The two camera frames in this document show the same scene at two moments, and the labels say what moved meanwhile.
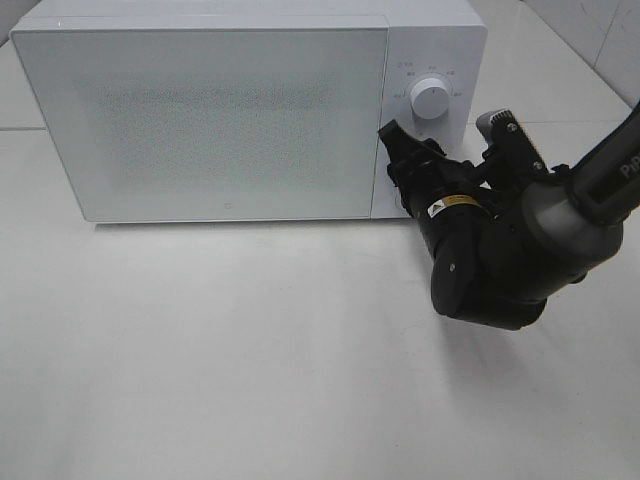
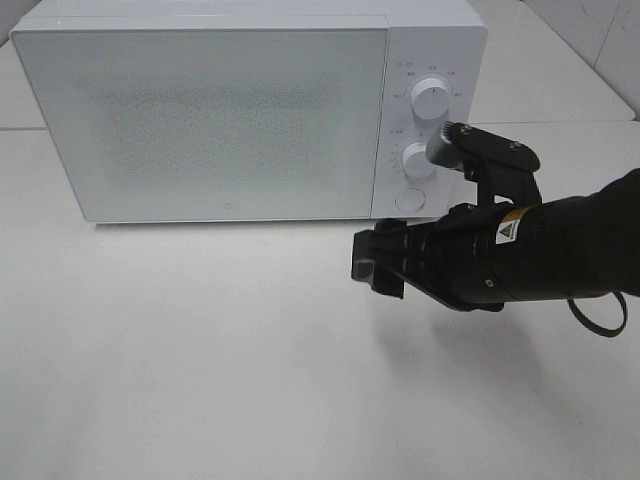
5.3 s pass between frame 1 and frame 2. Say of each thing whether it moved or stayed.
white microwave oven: stayed
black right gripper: moved
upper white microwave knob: stayed
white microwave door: stayed
